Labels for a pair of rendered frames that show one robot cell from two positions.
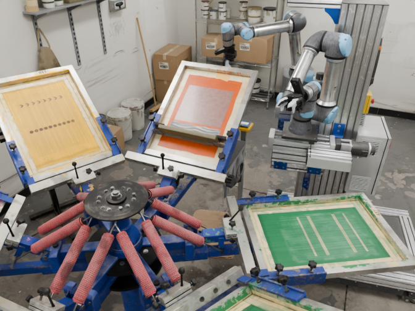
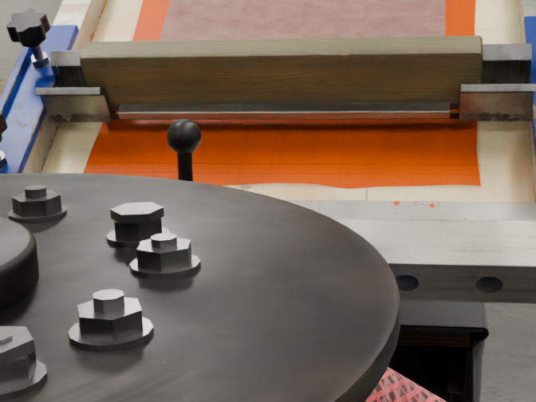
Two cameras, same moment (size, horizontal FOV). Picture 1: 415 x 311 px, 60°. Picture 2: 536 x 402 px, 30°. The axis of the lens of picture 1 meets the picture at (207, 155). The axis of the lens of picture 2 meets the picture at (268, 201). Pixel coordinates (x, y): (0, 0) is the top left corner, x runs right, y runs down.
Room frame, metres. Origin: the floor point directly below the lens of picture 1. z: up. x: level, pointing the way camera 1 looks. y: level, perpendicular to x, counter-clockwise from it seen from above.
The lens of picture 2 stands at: (1.04, 0.38, 1.40)
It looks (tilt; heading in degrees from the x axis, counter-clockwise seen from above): 15 degrees down; 347
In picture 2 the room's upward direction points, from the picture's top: 2 degrees counter-clockwise
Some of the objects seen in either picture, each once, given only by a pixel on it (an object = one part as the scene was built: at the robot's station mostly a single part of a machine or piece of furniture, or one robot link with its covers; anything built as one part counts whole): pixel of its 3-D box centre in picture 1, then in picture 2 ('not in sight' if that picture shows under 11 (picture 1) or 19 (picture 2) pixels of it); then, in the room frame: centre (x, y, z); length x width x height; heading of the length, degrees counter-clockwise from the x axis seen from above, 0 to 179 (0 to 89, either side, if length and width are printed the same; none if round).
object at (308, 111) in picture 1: (304, 106); not in sight; (1.83, -0.54, 1.56); 0.11 x 0.08 x 0.11; 52
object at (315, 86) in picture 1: (310, 90); not in sight; (1.82, -0.55, 1.65); 0.11 x 0.08 x 0.09; 141
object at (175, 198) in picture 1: (179, 193); not in sight; (1.90, 0.19, 0.89); 1.24 x 0.06 x 0.06; 157
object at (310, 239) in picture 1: (295, 223); not in sight; (1.44, -0.47, 1.05); 1.08 x 0.61 x 0.23; 97
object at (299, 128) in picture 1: (301, 123); not in sight; (2.11, -0.61, 1.31); 0.15 x 0.15 x 0.10
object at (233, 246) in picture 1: (241, 248); not in sight; (1.41, -0.19, 0.90); 1.24 x 0.06 x 0.06; 97
